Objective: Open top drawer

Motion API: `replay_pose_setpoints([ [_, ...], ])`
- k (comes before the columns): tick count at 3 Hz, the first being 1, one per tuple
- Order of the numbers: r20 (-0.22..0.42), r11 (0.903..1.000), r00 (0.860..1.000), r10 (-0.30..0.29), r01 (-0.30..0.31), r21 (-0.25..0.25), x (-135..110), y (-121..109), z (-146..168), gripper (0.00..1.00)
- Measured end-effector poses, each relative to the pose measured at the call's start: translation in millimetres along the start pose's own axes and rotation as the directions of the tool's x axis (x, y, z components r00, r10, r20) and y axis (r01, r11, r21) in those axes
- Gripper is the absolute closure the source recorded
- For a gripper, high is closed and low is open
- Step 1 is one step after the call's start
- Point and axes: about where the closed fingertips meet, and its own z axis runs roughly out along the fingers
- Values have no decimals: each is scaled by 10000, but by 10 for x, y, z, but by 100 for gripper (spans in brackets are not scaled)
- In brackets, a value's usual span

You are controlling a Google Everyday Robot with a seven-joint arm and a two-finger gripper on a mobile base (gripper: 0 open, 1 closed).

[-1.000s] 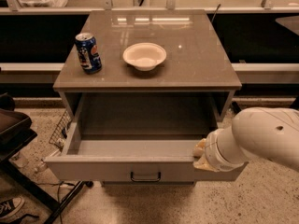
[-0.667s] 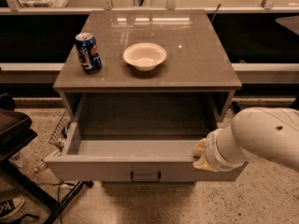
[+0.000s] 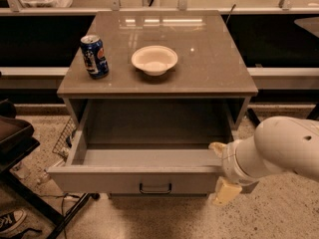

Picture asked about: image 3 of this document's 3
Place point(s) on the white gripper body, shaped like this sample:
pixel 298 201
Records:
pixel 229 163

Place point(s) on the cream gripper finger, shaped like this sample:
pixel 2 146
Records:
pixel 225 191
pixel 218 148

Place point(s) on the grey top drawer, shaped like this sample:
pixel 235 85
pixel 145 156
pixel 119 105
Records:
pixel 146 148

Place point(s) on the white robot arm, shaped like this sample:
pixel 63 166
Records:
pixel 279 144

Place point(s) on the grey drawer cabinet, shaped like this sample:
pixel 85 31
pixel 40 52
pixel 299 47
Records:
pixel 176 83

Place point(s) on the black stand base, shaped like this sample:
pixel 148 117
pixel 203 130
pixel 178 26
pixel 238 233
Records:
pixel 258 113

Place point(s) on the white paper bowl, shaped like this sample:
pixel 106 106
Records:
pixel 154 60

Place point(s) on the blue pepsi can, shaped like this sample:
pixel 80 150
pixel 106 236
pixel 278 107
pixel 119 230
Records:
pixel 94 57

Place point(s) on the clear plastic bottle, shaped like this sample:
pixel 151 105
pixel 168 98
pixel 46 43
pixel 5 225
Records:
pixel 45 176

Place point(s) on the black sneaker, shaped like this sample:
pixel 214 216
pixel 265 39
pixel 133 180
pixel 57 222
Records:
pixel 11 220

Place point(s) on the wire mesh basket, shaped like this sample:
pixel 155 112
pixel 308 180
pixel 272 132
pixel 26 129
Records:
pixel 63 145

